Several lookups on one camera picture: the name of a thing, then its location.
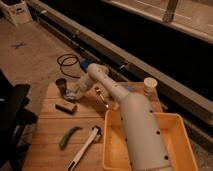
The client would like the light blue towel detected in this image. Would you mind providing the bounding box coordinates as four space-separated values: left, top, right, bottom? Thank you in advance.
64 89 78 101

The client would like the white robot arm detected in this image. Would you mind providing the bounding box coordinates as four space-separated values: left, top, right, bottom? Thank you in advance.
77 63 173 171

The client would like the yellow plastic tray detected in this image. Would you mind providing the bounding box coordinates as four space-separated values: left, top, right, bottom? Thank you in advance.
102 110 199 171

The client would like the metal spoon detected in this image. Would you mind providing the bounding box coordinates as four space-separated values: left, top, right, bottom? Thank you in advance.
95 87 109 109

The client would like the brown rectangular block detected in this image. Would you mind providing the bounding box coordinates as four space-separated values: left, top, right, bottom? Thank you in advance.
55 103 77 115

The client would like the dark metal cup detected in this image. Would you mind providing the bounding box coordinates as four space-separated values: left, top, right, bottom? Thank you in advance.
56 78 67 94

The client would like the blue power box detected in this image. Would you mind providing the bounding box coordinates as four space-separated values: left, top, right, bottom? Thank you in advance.
80 59 91 71

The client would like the yellow banana piece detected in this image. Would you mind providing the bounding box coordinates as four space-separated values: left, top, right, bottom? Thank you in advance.
113 103 120 110

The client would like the wooden board table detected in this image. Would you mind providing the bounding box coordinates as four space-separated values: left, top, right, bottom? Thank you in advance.
21 81 164 171

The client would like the green cucumber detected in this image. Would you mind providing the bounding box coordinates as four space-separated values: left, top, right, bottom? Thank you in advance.
59 126 82 150

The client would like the blue sponge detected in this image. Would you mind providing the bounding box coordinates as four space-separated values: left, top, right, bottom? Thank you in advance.
126 85 135 92

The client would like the white capped jar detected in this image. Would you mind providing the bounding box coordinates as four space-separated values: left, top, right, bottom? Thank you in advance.
143 77 158 97

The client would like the black chair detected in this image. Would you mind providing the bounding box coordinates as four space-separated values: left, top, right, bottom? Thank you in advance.
0 69 38 171

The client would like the white crate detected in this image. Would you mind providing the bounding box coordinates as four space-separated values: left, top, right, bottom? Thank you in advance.
0 0 32 26

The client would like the black cable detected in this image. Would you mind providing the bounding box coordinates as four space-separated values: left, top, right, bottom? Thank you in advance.
56 53 88 80

